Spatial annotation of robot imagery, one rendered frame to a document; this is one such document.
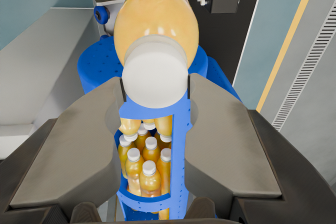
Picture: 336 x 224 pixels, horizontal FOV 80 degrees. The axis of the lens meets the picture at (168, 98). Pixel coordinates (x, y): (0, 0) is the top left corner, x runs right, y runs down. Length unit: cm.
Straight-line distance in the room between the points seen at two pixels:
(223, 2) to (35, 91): 61
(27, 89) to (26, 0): 101
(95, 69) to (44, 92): 34
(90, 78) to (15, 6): 139
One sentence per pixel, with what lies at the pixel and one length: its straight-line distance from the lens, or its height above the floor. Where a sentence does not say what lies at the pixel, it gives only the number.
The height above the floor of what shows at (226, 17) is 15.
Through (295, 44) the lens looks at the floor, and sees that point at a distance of 212.
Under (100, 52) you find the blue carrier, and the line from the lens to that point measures 49.
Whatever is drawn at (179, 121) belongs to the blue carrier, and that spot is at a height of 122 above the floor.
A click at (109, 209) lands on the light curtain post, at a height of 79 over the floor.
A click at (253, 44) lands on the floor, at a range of 190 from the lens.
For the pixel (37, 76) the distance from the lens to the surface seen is 83.
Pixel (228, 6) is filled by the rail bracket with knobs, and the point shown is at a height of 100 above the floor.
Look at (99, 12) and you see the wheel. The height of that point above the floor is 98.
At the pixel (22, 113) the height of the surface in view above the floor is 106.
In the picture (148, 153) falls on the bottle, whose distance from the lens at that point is 71.
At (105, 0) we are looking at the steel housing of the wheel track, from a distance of 58.
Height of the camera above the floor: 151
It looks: 51 degrees down
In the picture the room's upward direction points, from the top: 169 degrees clockwise
